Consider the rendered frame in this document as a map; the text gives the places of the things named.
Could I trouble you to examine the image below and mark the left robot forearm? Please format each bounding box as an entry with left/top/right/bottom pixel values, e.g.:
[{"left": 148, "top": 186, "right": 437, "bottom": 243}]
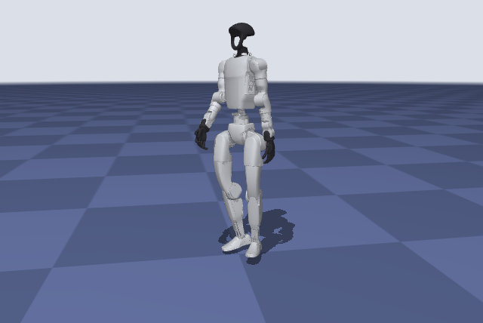
[{"left": 259, "top": 94, "right": 275, "bottom": 138}]

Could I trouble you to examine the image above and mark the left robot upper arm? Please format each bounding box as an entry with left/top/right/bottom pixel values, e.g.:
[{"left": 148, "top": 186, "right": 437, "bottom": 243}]
[{"left": 248, "top": 58, "right": 268, "bottom": 106}]

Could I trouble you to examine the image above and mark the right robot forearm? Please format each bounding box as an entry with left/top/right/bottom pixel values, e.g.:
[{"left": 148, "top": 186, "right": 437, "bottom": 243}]
[{"left": 200, "top": 97, "right": 222, "bottom": 128}]

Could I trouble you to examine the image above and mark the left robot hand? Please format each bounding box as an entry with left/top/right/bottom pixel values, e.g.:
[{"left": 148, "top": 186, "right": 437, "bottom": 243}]
[{"left": 262, "top": 131, "right": 275, "bottom": 164}]

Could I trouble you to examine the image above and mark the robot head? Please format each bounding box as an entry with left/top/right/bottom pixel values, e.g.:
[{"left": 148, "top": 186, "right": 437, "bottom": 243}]
[{"left": 229, "top": 23, "right": 255, "bottom": 57}]

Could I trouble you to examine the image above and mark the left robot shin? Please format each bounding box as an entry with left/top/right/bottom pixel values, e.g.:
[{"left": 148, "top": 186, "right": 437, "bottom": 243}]
[{"left": 248, "top": 189, "right": 263, "bottom": 244}]

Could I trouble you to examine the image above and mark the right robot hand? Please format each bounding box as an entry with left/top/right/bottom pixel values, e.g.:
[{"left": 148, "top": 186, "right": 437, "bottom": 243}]
[{"left": 195, "top": 119, "right": 210, "bottom": 150}]

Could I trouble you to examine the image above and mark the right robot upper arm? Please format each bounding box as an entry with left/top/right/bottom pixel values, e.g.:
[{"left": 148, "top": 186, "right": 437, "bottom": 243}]
[{"left": 213, "top": 60, "right": 226, "bottom": 103}]

